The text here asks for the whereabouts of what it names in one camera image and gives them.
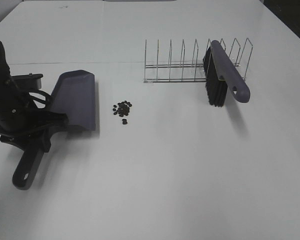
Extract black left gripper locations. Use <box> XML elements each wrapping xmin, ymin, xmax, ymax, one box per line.
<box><xmin>0</xmin><ymin>84</ymin><xmax>68</xmax><ymax>152</ymax></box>

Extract purple plastic dustpan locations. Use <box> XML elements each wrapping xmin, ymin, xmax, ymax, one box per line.
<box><xmin>12</xmin><ymin>70</ymin><xmax>97</xmax><ymax>190</ymax></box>

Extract pile of coffee beans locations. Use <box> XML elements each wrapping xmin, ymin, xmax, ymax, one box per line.
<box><xmin>112</xmin><ymin>100</ymin><xmax>133</xmax><ymax>118</ymax></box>

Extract purple brush black bristles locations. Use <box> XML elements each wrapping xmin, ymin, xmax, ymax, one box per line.
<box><xmin>203</xmin><ymin>40</ymin><xmax>251</xmax><ymax>107</ymax></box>

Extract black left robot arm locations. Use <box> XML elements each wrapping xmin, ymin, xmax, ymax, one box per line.
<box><xmin>0</xmin><ymin>41</ymin><xmax>68</xmax><ymax>153</ymax></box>

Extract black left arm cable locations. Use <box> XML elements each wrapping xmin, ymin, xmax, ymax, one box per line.
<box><xmin>24</xmin><ymin>89</ymin><xmax>52</xmax><ymax>110</ymax></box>

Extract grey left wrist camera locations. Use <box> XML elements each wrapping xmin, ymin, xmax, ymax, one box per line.
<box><xmin>12</xmin><ymin>73</ymin><xmax>43</xmax><ymax>90</ymax></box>

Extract chrome wire dish rack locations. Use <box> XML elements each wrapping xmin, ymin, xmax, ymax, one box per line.
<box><xmin>143</xmin><ymin>38</ymin><xmax>254</xmax><ymax>83</ymax></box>

